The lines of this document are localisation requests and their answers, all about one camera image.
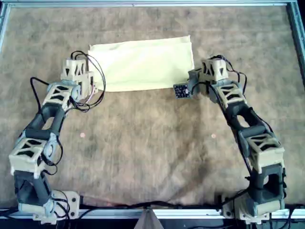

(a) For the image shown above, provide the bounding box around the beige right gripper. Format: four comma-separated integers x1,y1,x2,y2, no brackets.
199,71,212,95

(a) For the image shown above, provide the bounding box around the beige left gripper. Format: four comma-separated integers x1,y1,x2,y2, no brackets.
78,71,98,97

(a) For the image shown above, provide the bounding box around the pale yellow cloth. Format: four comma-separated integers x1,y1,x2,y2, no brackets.
87,34,195,93

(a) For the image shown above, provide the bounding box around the brown felt table mat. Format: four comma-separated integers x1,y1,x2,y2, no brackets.
0,4,300,208

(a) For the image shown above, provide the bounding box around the grey camera mount plate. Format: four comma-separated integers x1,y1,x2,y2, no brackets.
187,68,203,96

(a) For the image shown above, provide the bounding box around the black camera cable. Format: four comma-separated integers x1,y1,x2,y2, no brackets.
189,80,216,103

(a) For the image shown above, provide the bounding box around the black camera circuit board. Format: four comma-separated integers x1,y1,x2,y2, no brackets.
173,83,191,99

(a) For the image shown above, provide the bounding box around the right arm wire bundle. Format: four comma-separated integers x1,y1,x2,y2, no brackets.
221,54,248,96

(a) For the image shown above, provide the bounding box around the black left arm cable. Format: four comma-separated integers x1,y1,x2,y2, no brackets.
30,76,52,110

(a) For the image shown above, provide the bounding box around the aluminium back frame rail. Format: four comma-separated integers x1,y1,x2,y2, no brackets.
0,0,305,7

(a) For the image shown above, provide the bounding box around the aluminium side frame rail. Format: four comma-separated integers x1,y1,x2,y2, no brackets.
0,3,11,54
286,1,305,81

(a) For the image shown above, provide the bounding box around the black cable along front rail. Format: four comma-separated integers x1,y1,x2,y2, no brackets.
78,201,224,212

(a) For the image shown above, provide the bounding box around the aluminium front frame rail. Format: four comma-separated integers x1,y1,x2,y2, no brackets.
0,208,305,219

